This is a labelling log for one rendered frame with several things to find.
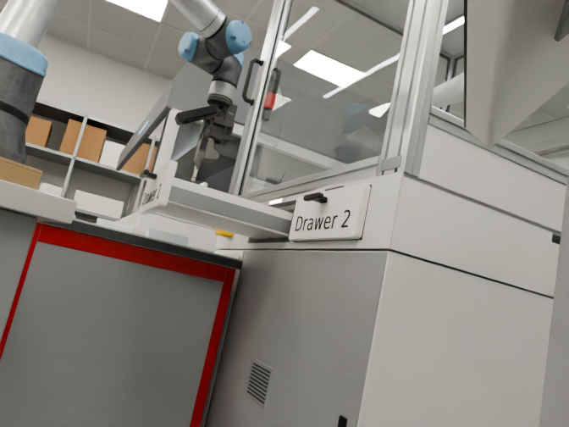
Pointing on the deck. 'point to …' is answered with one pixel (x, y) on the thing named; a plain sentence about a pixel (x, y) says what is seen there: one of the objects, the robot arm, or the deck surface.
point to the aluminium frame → (424, 137)
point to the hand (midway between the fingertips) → (195, 163)
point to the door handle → (249, 80)
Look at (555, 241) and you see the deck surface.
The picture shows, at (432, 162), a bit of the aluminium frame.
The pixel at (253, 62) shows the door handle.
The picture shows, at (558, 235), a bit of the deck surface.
